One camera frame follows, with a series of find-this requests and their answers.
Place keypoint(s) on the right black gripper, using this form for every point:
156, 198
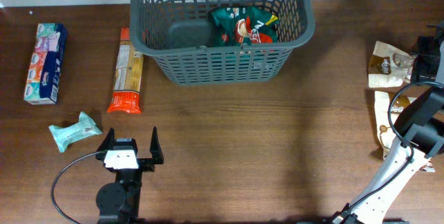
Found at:
418, 67

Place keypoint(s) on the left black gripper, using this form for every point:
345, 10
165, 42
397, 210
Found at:
148, 165

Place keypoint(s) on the beige Pantree snack bag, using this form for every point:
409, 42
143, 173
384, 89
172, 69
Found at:
384, 132

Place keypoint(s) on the green Nescafe bag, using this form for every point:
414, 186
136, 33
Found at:
244, 25

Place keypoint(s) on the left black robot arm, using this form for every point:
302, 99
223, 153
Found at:
118, 201

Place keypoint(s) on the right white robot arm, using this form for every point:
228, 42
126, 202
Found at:
418, 138

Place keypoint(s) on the Kleenex tissue box pack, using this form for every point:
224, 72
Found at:
44, 72

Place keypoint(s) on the orange pasta packet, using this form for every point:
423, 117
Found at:
127, 77

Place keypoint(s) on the small mint green packet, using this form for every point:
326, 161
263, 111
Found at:
85, 127

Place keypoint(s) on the grey plastic basket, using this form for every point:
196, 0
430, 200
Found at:
179, 36

